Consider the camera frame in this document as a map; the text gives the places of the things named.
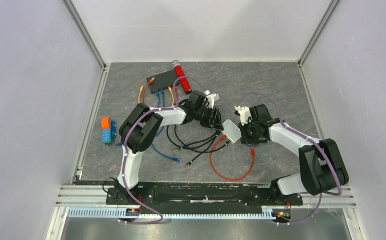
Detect long blue ethernet cable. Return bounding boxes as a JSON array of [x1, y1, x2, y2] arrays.
[[115, 91, 165, 147]]

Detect short red ethernet cable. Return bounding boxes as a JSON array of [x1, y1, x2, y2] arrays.
[[142, 76, 179, 107]]

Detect black cable teal collar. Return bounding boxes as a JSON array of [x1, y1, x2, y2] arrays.
[[174, 127, 220, 168], [165, 126, 230, 154]]

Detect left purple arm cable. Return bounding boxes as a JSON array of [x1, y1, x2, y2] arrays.
[[121, 76, 210, 226]]

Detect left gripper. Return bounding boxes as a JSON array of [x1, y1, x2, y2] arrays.
[[194, 106, 224, 132]]

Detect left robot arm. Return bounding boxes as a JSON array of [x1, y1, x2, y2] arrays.
[[117, 90, 223, 204]]

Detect red glitter tube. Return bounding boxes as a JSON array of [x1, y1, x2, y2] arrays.
[[171, 60, 192, 95]]

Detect black network switch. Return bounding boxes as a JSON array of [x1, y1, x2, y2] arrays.
[[146, 69, 177, 94]]

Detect white plastic box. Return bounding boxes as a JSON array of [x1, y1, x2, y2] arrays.
[[221, 119, 241, 143]]

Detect yellow ethernet cable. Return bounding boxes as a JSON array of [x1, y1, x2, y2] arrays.
[[138, 85, 175, 107]]

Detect blue orange toy bricks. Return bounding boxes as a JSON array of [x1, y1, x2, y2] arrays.
[[101, 117, 117, 145]]

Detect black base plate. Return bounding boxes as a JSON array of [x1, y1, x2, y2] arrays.
[[104, 181, 303, 215]]

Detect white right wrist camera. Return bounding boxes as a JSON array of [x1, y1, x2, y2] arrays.
[[234, 105, 252, 126]]

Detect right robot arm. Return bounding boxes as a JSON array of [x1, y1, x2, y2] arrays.
[[235, 104, 349, 204]]

